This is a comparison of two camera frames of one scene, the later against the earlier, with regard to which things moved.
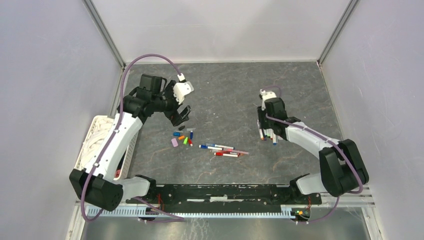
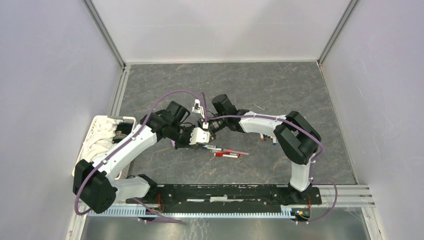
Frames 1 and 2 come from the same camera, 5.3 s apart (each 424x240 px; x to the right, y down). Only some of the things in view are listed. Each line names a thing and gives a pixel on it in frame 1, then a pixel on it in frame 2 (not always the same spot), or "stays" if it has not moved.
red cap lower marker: [221, 154] stays
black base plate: [228, 194] stays
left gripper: [176, 118] -> [186, 144]
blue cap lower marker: [206, 146] stays
